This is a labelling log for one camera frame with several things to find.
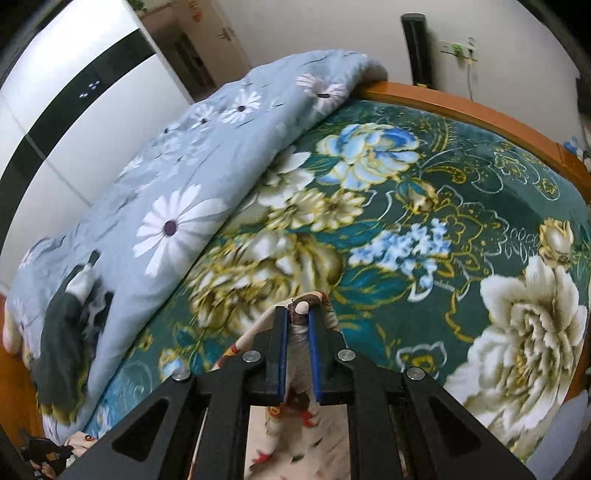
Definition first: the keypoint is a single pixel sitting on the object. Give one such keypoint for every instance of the white door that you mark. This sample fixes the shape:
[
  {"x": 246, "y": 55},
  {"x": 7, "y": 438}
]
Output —
[{"x": 231, "y": 50}]

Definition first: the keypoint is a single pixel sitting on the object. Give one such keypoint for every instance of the white wardrobe with black stripe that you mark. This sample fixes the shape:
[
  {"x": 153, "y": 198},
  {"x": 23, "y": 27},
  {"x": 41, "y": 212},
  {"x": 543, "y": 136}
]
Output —
[{"x": 69, "y": 152}]

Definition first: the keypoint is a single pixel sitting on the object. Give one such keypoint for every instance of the green floral blanket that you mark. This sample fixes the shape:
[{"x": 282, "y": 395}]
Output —
[{"x": 415, "y": 300}]

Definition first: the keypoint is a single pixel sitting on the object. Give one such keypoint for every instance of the wooden bed frame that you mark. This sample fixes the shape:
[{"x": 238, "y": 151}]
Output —
[{"x": 461, "y": 106}]

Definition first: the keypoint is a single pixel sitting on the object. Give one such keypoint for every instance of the wall socket with green plug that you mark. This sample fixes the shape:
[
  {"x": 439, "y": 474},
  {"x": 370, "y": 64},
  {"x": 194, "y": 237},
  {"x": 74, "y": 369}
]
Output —
[{"x": 457, "y": 48}]

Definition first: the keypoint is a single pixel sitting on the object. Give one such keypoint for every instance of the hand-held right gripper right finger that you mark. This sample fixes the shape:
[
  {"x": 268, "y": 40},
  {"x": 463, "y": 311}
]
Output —
[{"x": 315, "y": 360}]

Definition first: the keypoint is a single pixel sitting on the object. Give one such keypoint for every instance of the light grey cloth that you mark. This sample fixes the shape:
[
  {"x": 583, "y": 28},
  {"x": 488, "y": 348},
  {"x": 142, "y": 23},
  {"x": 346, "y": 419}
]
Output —
[{"x": 561, "y": 438}]

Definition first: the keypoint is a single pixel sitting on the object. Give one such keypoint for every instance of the cream printed garment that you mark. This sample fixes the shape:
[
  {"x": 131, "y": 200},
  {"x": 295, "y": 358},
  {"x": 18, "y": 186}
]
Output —
[{"x": 296, "y": 332}]

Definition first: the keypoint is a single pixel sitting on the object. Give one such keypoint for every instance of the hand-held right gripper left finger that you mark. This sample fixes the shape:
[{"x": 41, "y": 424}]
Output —
[{"x": 280, "y": 360}]

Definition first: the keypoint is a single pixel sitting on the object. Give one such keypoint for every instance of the dark green cloth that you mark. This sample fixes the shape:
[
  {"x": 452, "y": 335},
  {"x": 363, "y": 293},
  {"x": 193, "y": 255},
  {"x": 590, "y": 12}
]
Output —
[{"x": 64, "y": 350}]

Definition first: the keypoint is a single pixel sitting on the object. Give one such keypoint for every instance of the blue and white bedside things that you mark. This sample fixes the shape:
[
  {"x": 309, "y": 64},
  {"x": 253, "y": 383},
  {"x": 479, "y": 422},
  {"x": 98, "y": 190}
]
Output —
[{"x": 579, "y": 150}]

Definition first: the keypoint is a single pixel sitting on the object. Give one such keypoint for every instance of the blue daisy quilt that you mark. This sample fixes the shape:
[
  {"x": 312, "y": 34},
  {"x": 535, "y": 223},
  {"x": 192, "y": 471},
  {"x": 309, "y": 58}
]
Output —
[{"x": 184, "y": 161}]

